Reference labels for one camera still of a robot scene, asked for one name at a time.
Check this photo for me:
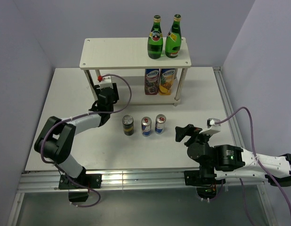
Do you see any black can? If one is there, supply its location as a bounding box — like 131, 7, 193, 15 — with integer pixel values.
122, 115, 134, 136

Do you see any green glass bottle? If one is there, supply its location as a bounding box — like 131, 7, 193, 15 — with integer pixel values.
165, 14, 182, 58
147, 15, 163, 59

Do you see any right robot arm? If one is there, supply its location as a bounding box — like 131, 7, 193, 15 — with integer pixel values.
175, 124, 291, 187

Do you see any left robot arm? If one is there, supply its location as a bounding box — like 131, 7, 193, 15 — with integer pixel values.
34, 83, 119, 189

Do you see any white two-tier shelf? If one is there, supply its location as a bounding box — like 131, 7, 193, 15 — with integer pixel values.
80, 38, 191, 105

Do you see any blue silver can right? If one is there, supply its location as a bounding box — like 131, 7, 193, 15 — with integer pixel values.
155, 114, 166, 134

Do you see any blue silver can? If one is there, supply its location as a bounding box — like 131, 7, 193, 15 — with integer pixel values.
155, 114, 166, 134
141, 117, 152, 136

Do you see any purple grape juice carton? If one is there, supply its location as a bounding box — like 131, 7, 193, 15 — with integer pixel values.
144, 69, 160, 95

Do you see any blue silver can left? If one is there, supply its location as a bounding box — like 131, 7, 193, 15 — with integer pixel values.
141, 117, 152, 136

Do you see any yellow pineapple juice carton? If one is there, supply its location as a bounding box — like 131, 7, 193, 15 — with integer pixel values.
158, 68, 176, 95

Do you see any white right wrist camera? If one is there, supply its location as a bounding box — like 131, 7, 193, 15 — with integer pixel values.
199, 118, 221, 136

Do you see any aluminium right side rail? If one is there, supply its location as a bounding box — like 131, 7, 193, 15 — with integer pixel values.
212, 66, 278, 226

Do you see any aluminium front rail frame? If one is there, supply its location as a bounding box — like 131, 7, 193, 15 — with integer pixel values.
16, 164, 265, 193

